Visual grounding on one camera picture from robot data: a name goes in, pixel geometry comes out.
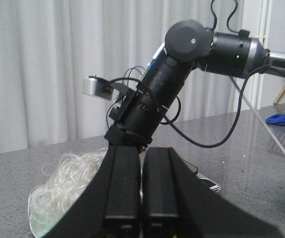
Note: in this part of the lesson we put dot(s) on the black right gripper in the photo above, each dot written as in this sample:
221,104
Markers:
118,137

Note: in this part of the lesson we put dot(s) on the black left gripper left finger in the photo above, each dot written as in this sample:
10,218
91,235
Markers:
109,206

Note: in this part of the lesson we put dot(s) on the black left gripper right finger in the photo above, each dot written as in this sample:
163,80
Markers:
177,204

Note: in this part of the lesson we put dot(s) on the white vermicelli noodle bundle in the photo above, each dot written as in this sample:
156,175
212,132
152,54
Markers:
67,182

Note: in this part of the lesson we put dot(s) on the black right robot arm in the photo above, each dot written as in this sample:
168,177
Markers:
188,46

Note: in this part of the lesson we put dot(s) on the silver black kitchen scale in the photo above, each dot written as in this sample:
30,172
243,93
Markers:
212,185

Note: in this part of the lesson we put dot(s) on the white pleated curtain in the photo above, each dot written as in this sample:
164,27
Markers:
47,48

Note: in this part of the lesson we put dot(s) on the blue cloth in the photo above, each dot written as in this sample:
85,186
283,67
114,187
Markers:
284,121

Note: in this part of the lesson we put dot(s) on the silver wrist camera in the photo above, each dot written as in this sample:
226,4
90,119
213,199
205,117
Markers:
97,87

